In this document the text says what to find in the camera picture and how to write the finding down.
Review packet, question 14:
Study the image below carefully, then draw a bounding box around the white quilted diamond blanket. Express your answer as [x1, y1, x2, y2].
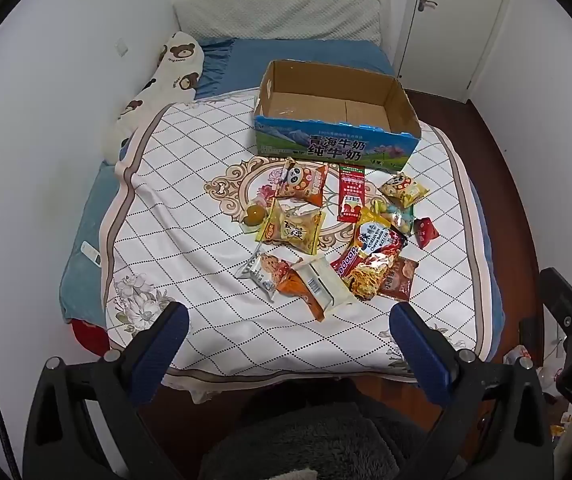
[103, 85, 497, 391]

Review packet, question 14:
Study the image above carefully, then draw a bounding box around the colourful candy bag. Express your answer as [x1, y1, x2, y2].
[368, 199, 417, 236]

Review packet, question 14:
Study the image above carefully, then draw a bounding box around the white snack packet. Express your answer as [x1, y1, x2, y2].
[293, 256, 359, 311]

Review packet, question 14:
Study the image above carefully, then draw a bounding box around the blue bed sheet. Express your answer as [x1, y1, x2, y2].
[60, 37, 507, 328]

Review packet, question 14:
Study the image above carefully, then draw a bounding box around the brown sauce packet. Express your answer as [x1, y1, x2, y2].
[379, 256, 420, 302]

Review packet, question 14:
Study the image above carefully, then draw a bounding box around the small panda snack bag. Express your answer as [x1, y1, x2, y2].
[379, 171, 431, 209]

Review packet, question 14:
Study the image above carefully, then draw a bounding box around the yellow red noodle packet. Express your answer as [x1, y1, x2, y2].
[329, 209, 411, 302]

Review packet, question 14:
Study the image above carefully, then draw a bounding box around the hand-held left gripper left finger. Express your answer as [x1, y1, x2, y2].
[23, 301, 190, 480]

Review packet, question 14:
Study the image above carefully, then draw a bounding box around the brown round snack packet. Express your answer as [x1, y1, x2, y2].
[243, 199, 271, 233]

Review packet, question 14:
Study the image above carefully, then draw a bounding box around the red cloth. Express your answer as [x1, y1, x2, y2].
[68, 319, 111, 356]

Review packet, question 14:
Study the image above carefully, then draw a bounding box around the silver oat bar packet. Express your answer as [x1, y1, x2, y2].
[236, 251, 303, 293]

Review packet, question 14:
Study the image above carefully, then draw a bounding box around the white remote control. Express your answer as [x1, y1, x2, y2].
[80, 241, 102, 268]

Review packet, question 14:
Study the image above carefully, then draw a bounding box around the yellow pastry packet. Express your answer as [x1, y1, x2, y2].
[256, 199, 327, 256]

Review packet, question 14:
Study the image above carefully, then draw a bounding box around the orange snack packet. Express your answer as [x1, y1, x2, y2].
[276, 267, 329, 323]

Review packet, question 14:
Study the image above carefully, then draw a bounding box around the grey fuzzy clothing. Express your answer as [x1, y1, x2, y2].
[201, 377, 447, 480]

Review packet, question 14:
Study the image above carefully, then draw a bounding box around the bear print pillow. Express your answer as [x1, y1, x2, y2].
[102, 31, 205, 165]

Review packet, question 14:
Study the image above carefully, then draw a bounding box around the grey dotted pillow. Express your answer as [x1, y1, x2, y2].
[172, 0, 384, 46]

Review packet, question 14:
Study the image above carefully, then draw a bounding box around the large panda snack bag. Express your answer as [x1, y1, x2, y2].
[275, 157, 329, 208]

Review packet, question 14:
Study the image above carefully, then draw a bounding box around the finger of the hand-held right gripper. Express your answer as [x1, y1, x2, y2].
[538, 266, 572, 356]

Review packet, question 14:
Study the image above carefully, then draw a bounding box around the cardboard box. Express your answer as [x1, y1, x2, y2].
[253, 59, 423, 173]

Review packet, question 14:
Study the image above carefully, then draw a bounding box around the small red packet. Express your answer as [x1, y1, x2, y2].
[412, 216, 441, 250]

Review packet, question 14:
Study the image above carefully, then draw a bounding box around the red milk packet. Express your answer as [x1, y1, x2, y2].
[337, 163, 367, 223]

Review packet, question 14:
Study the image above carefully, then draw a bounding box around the white door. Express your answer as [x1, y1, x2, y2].
[397, 0, 514, 103]

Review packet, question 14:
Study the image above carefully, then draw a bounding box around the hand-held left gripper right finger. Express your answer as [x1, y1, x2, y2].
[390, 302, 554, 480]

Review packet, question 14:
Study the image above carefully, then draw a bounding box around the white plastic wrapper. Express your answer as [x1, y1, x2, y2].
[503, 345, 534, 368]

